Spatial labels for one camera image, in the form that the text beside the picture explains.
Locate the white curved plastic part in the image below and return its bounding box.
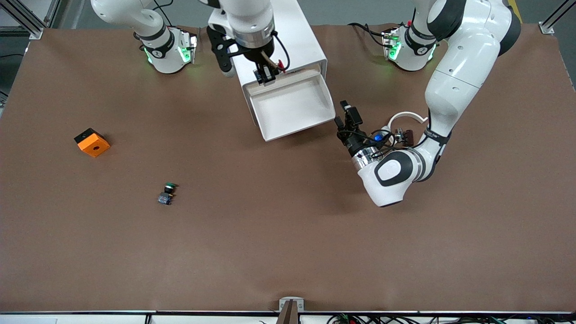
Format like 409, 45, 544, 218
387, 111, 429, 138

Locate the beige-fronted white drawer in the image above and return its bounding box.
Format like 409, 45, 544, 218
244, 63, 336, 143

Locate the black arm base cable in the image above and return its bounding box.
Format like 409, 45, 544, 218
348, 22, 390, 48

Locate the aluminium frame post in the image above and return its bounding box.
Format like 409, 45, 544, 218
0, 0, 61, 40
539, 0, 576, 36

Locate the green push button switch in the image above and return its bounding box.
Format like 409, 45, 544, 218
157, 182, 179, 206

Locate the orange box with hole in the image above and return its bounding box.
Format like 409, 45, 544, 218
74, 128, 111, 158

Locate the grey metal edge bracket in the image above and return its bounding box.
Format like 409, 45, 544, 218
278, 297, 305, 324

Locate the brown table mat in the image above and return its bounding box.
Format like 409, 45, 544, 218
0, 22, 576, 313

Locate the white drawer cabinet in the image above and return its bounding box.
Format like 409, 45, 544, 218
227, 0, 328, 131

